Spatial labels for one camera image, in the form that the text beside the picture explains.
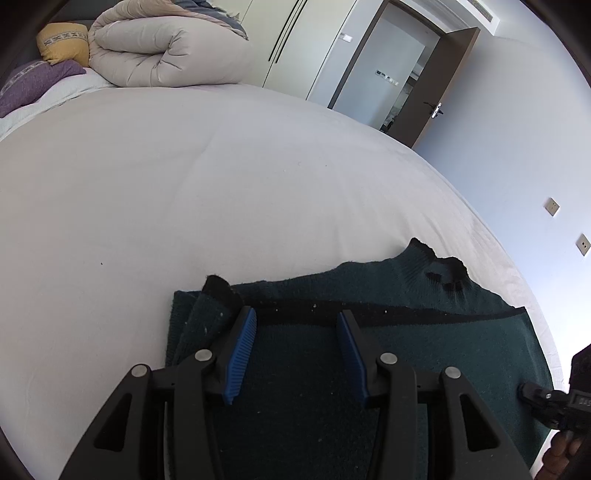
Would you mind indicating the dark green sweater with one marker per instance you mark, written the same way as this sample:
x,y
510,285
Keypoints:
x,y
295,369

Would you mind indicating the bed with white sheet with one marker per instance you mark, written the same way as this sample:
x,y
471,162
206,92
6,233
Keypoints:
x,y
184,184

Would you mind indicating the white pillow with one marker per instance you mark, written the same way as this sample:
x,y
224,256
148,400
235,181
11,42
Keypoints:
x,y
78,87

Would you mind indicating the folded beige duvet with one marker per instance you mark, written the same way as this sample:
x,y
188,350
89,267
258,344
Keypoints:
x,y
161,50

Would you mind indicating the cream wardrobe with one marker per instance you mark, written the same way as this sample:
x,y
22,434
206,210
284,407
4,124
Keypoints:
x,y
286,46

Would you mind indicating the dark brown door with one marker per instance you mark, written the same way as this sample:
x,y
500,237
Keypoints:
x,y
355,60

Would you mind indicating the purple patterned pillow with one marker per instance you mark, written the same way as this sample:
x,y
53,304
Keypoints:
x,y
32,83

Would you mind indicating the hallway switch panel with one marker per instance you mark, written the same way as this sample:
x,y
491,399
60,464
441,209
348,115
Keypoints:
x,y
387,77

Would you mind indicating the yellow patterned pillow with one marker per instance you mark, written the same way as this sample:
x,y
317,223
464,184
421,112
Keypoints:
x,y
64,44

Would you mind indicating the ceiling air vent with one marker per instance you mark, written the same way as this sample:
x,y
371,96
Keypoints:
x,y
485,14

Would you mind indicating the beige wall outlet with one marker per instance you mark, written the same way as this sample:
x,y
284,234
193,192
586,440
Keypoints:
x,y
584,244
552,206

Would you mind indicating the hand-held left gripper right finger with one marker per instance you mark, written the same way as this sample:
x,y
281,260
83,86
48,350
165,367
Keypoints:
x,y
351,355

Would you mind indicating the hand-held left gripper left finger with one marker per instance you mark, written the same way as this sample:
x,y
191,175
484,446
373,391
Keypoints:
x,y
240,355

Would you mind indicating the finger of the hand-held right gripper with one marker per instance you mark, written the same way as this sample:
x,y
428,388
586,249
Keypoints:
x,y
535,397

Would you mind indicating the person's right hand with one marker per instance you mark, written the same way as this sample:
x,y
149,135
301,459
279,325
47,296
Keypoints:
x,y
556,457

